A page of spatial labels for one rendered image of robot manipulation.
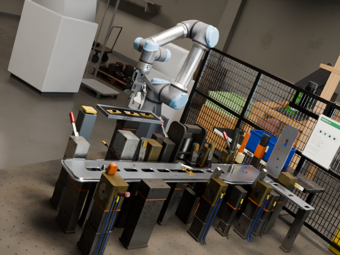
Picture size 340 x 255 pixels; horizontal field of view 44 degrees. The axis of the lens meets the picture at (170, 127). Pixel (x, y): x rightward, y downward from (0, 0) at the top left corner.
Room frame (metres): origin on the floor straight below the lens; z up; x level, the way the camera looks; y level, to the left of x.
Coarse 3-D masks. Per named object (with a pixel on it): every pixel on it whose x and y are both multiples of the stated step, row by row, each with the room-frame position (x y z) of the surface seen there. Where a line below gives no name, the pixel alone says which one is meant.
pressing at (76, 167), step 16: (64, 160) 1.69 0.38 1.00; (80, 160) 1.75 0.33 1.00; (96, 160) 1.81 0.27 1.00; (112, 160) 1.87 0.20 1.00; (128, 160) 1.94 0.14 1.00; (80, 176) 1.61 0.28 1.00; (96, 176) 1.66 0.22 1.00; (128, 176) 1.78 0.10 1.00; (144, 176) 1.84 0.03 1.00; (160, 176) 1.91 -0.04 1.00; (176, 176) 1.98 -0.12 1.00; (192, 176) 2.06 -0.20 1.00; (208, 176) 2.15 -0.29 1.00; (224, 176) 2.24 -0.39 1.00; (240, 176) 2.34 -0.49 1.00; (256, 176) 2.45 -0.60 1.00
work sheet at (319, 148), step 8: (320, 120) 2.79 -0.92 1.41; (328, 120) 2.75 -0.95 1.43; (320, 128) 2.77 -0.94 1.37; (328, 128) 2.74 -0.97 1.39; (336, 128) 2.70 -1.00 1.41; (312, 136) 2.79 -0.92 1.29; (320, 136) 2.75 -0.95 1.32; (328, 136) 2.72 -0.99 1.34; (336, 136) 2.68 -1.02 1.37; (312, 144) 2.77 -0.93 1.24; (320, 144) 2.74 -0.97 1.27; (328, 144) 2.70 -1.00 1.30; (336, 144) 2.66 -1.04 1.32; (304, 152) 2.79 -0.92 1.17; (312, 152) 2.76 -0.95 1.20; (320, 152) 2.72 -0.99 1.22; (328, 152) 2.68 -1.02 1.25; (336, 152) 2.65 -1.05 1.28; (312, 160) 2.74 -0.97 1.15; (320, 160) 2.70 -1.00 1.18; (328, 160) 2.66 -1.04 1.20; (328, 168) 2.65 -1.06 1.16
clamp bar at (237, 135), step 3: (237, 129) 2.53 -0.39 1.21; (234, 132) 2.54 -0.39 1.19; (237, 132) 2.53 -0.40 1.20; (240, 132) 2.51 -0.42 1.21; (243, 132) 2.53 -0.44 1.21; (234, 135) 2.53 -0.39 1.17; (237, 135) 2.55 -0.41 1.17; (234, 138) 2.53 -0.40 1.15; (237, 138) 2.55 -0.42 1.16; (234, 141) 2.52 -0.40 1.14; (237, 141) 2.54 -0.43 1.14; (231, 144) 2.53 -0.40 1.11; (234, 144) 2.54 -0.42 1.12; (231, 147) 2.52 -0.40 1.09; (234, 147) 2.54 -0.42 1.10; (231, 150) 2.52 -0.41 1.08; (234, 150) 2.53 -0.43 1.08; (231, 153) 2.51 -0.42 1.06; (234, 153) 2.53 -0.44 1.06
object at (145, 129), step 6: (132, 108) 2.53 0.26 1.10; (144, 126) 2.46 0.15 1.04; (150, 126) 2.45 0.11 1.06; (156, 126) 2.51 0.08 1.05; (138, 132) 2.47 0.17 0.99; (144, 132) 2.45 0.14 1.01; (150, 132) 2.47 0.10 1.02; (156, 132) 2.53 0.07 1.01; (162, 132) 2.60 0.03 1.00; (150, 138) 2.49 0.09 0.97; (138, 144) 2.46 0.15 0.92
